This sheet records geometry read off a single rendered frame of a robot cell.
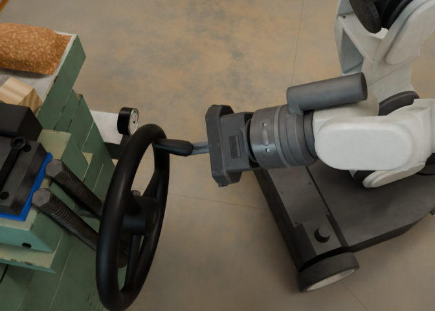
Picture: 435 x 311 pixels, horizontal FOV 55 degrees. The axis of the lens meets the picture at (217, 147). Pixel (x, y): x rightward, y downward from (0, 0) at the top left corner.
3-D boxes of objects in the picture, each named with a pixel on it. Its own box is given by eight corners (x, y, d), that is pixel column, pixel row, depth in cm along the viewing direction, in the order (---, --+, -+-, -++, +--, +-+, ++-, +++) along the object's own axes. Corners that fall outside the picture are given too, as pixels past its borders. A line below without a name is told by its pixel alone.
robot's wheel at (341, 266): (288, 283, 139) (340, 264, 144) (294, 298, 137) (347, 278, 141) (302, 265, 122) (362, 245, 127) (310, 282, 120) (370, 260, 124)
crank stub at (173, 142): (192, 157, 66) (189, 158, 63) (156, 151, 66) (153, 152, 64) (195, 141, 65) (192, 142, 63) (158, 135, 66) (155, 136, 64)
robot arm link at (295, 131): (307, 140, 65) (385, 130, 59) (289, 179, 57) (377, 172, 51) (287, 73, 61) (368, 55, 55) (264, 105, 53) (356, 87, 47)
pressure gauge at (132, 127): (134, 146, 96) (127, 126, 89) (118, 143, 96) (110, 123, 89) (142, 123, 99) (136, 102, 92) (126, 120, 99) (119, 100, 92)
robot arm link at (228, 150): (237, 183, 69) (307, 177, 63) (206, 190, 61) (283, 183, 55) (228, 107, 69) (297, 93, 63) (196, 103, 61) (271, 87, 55)
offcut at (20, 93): (43, 102, 66) (33, 87, 63) (24, 121, 64) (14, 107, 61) (20, 91, 67) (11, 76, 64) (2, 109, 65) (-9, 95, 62)
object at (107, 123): (127, 161, 102) (121, 144, 95) (79, 153, 103) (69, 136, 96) (137, 133, 106) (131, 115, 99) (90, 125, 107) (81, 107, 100)
